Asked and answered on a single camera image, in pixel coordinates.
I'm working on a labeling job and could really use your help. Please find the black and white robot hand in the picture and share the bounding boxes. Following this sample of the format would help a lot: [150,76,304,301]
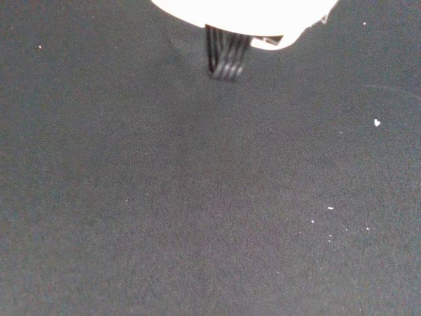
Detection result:
[150,0,340,82]

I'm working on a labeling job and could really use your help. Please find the black bench cloth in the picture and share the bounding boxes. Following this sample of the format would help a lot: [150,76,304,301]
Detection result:
[0,0,421,316]

